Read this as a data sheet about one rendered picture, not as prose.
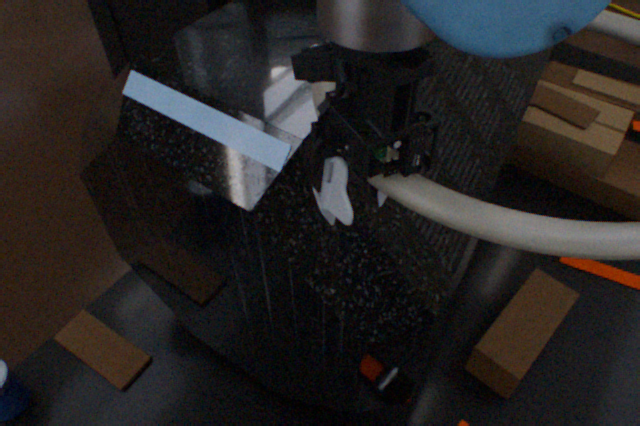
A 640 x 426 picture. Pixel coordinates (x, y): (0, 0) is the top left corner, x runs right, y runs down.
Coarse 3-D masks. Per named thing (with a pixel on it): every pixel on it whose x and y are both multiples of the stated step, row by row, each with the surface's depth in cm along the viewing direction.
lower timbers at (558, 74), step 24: (552, 72) 199; (576, 72) 199; (600, 96) 190; (624, 144) 171; (528, 168) 174; (552, 168) 168; (624, 168) 163; (576, 192) 168; (600, 192) 163; (624, 192) 158
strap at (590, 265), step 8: (632, 120) 161; (576, 264) 150; (584, 264) 150; (592, 264) 150; (600, 264) 150; (592, 272) 149; (600, 272) 149; (608, 272) 149; (616, 272) 149; (624, 272) 149; (616, 280) 147; (624, 280) 147; (632, 280) 147; (464, 424) 121
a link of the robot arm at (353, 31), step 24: (336, 0) 35; (360, 0) 34; (384, 0) 33; (336, 24) 36; (360, 24) 35; (384, 24) 35; (408, 24) 35; (360, 48) 36; (384, 48) 36; (408, 48) 36
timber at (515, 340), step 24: (528, 288) 132; (552, 288) 132; (504, 312) 127; (528, 312) 127; (552, 312) 127; (504, 336) 123; (528, 336) 123; (480, 360) 123; (504, 360) 119; (528, 360) 119; (504, 384) 122
